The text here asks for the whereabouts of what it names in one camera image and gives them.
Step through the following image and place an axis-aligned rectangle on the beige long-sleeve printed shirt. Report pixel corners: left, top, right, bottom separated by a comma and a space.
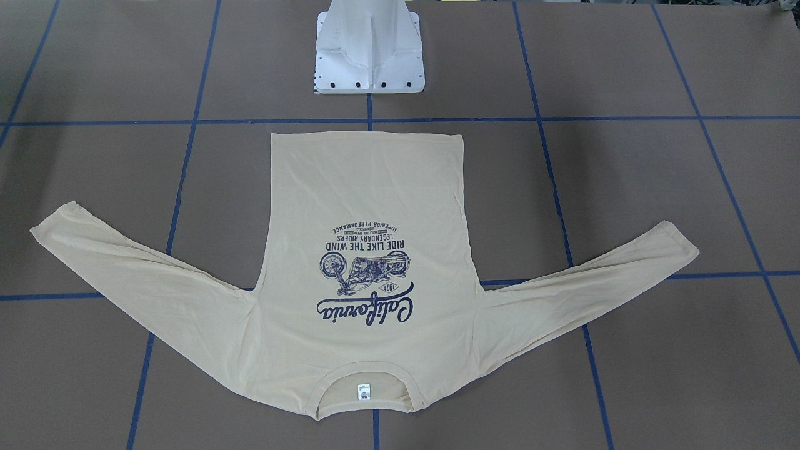
31, 131, 699, 421

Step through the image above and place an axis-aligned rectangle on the white central mounting column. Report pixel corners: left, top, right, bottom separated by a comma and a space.
314, 1, 426, 94

